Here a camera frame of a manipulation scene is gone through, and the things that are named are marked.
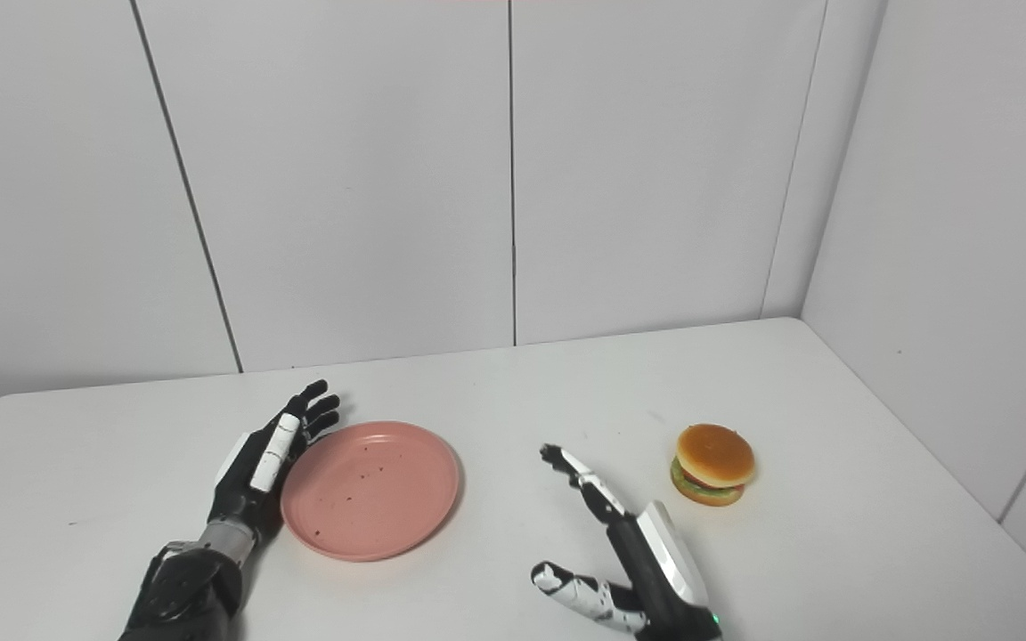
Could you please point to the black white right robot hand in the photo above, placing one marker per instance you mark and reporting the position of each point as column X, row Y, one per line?
column 655, row 570

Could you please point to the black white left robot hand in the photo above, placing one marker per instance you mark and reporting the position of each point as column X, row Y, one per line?
column 255, row 472

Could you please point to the pink round plate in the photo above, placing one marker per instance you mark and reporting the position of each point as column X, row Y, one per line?
column 370, row 494

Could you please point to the toy hamburger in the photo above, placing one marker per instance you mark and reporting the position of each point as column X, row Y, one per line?
column 713, row 454

